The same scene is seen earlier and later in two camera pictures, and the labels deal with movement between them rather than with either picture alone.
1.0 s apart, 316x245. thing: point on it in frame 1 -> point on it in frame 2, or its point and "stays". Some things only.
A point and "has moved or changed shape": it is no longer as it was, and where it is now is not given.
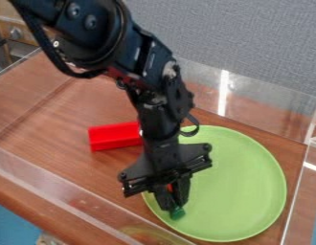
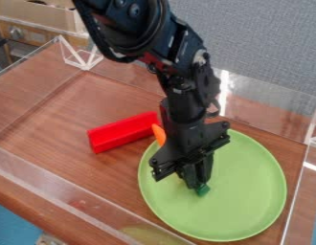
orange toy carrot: (176, 211) has moved or changed shape
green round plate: (238, 195) stays
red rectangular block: (112, 136) stays
